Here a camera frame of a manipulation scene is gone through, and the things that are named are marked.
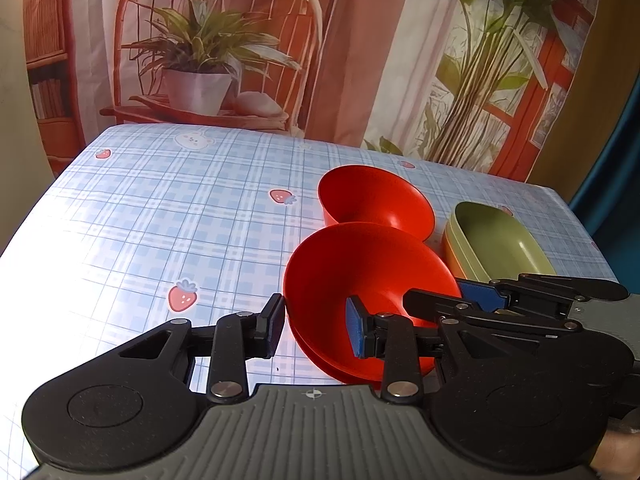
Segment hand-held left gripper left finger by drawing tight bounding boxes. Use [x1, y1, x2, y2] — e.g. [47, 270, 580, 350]
[117, 293, 287, 405]

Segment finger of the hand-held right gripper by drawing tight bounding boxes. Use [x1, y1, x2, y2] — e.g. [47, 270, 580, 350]
[457, 272, 630, 318]
[402, 287, 585, 337]

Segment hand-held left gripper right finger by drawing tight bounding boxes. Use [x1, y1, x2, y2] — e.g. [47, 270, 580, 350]
[346, 295, 506, 405]

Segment red bowl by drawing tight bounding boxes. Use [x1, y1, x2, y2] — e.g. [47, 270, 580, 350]
[283, 222, 464, 381]
[289, 312, 357, 386]
[317, 164, 436, 242]

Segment light green bowl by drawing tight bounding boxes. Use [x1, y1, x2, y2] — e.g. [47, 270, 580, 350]
[441, 212, 483, 281]

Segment person's right hand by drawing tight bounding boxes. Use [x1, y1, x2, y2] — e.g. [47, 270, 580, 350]
[592, 417, 640, 479]

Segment blue checkered tablecloth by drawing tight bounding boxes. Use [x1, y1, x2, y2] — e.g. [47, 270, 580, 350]
[0, 122, 621, 480]

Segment blue curtain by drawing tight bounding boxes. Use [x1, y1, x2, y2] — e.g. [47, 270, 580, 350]
[567, 95, 640, 253]

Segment printed room backdrop cloth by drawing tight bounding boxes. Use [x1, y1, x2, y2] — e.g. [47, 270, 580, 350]
[20, 0, 603, 183]

